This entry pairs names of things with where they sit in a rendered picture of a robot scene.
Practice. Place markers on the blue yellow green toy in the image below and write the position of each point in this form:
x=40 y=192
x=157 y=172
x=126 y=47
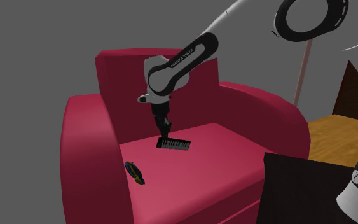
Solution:
x=134 y=171

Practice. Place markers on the red armchair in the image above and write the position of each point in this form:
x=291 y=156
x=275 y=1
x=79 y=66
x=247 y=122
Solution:
x=197 y=183

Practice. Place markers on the dark robot stand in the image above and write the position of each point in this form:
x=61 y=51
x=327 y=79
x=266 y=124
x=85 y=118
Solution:
x=293 y=192

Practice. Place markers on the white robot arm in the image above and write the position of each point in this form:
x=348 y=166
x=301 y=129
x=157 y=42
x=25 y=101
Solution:
x=163 y=66

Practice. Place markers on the small black piano keyboard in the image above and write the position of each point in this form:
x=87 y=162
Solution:
x=175 y=145

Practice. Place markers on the pale pink slim pole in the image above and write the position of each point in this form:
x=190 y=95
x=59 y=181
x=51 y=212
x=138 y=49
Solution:
x=302 y=73

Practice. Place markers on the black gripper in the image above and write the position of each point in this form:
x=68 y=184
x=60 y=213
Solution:
x=160 y=110

